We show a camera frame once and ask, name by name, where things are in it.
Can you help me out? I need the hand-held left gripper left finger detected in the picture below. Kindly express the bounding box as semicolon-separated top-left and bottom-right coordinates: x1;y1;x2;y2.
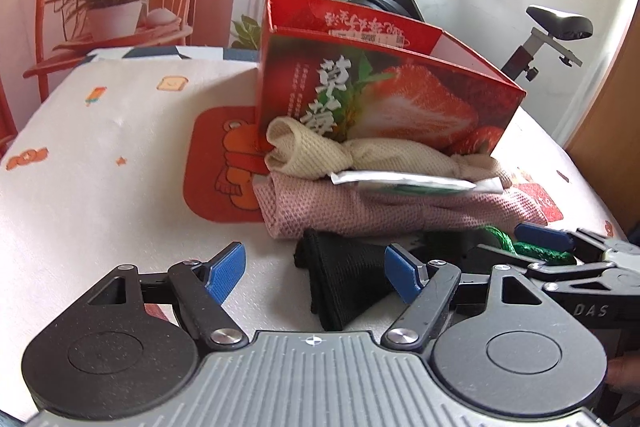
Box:
82;243;248;350

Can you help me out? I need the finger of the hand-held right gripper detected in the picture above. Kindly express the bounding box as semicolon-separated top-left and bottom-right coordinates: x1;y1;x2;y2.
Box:
475;243;618;285
515;223;640;260

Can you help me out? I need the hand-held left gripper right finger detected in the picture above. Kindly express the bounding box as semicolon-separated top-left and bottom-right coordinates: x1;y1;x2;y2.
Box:
381;243;548;351

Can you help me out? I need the green tasselled pouch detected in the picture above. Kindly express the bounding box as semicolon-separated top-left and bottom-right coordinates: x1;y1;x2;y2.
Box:
480;224;576;265

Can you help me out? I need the black mesh cloth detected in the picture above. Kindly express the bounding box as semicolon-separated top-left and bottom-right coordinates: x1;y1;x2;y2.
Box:
294;228;478;332

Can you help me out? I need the pink mesh cloth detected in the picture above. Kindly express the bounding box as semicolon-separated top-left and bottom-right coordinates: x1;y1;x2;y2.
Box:
252;172;548;239

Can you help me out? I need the white and green packet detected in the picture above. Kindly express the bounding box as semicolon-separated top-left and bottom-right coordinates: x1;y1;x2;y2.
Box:
330;170;503;198

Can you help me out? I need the beige knotted mesh cloth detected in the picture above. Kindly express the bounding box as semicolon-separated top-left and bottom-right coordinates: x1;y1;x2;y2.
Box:
264;117;516;188

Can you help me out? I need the red strawberry print box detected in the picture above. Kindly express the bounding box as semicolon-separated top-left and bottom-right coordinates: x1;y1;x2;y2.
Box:
255;0;528;155

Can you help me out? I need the person's right hand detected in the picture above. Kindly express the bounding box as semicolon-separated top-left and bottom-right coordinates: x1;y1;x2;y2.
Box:
606;356;640;393

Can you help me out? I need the brown wooden board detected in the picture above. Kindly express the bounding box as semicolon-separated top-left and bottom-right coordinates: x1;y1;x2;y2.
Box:
565;0;640;238

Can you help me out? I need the printed white tablecloth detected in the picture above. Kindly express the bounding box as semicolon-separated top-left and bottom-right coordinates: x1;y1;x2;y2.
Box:
0;47;628;423

